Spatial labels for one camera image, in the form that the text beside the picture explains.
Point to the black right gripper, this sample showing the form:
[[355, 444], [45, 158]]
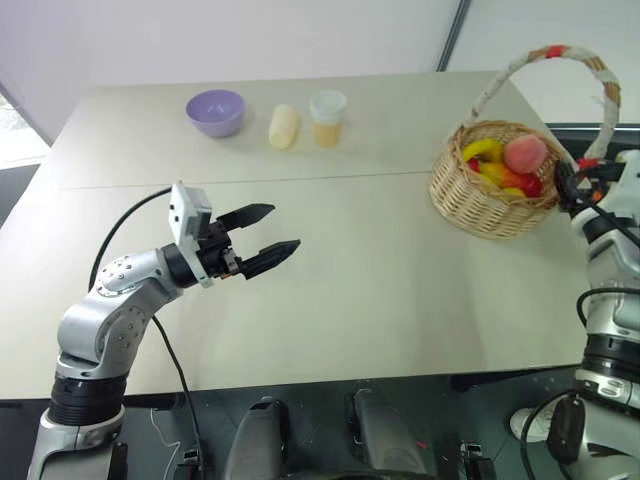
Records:
[[597, 172]]

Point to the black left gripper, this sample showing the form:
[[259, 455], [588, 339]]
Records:
[[217, 255]]

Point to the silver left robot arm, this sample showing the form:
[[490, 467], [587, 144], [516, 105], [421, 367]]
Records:
[[100, 320]]

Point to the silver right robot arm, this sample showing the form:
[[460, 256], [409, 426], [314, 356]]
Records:
[[610, 260]]

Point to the black side table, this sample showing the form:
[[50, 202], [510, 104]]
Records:
[[570, 140]]

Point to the pink peach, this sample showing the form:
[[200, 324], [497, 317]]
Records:
[[525, 155]]

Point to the red yellow mango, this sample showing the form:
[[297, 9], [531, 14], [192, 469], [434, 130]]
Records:
[[507, 179]]

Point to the yellow banana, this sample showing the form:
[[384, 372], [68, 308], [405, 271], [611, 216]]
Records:
[[480, 149]]

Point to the pale yellow bread roll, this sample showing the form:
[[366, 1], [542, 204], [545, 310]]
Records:
[[283, 126]]

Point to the purple bowl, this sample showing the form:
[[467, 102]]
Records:
[[215, 112]]

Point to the lidded plastic cup beige content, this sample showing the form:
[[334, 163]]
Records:
[[327, 117]]

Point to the dark rounded shape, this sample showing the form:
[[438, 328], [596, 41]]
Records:
[[260, 440]]

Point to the white shoe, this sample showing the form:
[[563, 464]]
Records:
[[527, 422]]

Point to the black hanging plug box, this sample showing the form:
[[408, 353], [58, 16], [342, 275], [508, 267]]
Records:
[[566, 427]]

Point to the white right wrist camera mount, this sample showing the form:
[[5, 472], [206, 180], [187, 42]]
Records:
[[629, 172]]

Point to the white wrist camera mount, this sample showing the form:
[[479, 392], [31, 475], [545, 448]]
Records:
[[185, 220], [629, 172]]

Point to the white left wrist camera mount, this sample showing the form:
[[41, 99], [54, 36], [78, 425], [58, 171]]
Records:
[[185, 220]]

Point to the grey window frame post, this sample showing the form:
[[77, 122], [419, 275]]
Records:
[[452, 35]]

